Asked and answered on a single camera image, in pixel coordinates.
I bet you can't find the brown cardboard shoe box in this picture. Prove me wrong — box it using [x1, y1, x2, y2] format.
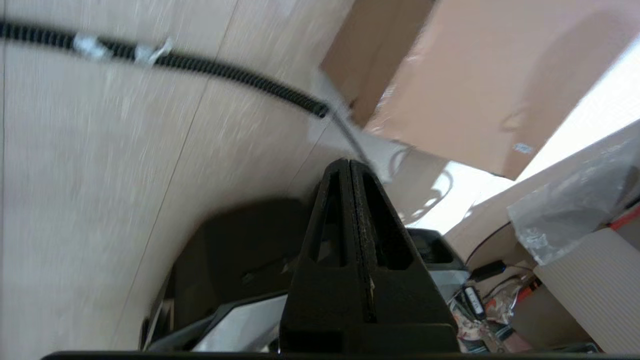
[320, 0, 640, 181]

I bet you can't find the ribbed beige cushion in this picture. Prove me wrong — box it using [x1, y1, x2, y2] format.
[532, 227, 640, 355]

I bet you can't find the dark grey plastic tray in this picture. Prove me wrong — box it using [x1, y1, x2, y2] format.
[407, 227, 471, 301]

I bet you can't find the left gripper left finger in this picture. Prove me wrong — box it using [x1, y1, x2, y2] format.
[279, 159, 373, 353]

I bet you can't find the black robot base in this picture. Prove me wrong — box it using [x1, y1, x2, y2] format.
[142, 197, 311, 353]

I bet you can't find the clear plastic bag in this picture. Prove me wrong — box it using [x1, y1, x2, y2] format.
[507, 137, 640, 266]

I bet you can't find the red strap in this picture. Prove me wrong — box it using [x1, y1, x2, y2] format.
[607, 204, 640, 232]

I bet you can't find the black corrugated cable conduit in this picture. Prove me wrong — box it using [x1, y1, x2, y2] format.
[0, 19, 373, 168]

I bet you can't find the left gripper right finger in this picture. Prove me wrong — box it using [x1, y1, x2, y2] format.
[350, 160, 461, 353]

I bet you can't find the black remote fob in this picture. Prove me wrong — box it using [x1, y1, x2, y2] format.
[462, 285, 487, 322]

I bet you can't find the black plug adapter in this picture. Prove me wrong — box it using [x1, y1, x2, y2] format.
[470, 259, 509, 282]

